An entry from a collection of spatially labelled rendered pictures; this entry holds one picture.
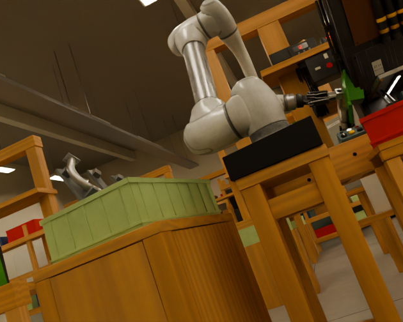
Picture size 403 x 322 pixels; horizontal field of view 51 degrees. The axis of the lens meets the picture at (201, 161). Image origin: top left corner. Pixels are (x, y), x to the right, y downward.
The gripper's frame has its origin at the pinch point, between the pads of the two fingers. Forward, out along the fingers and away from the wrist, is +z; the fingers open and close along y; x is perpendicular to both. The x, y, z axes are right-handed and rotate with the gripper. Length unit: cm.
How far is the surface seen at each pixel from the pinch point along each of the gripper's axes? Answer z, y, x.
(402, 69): 26.4, -20.6, -19.0
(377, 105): 20.7, -0.7, 9.3
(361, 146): 4.1, -47.8, 0.2
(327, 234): 17, 424, 550
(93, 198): -90, -102, -31
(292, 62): -19.2, 29.7, -8.8
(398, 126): 13, -68, -21
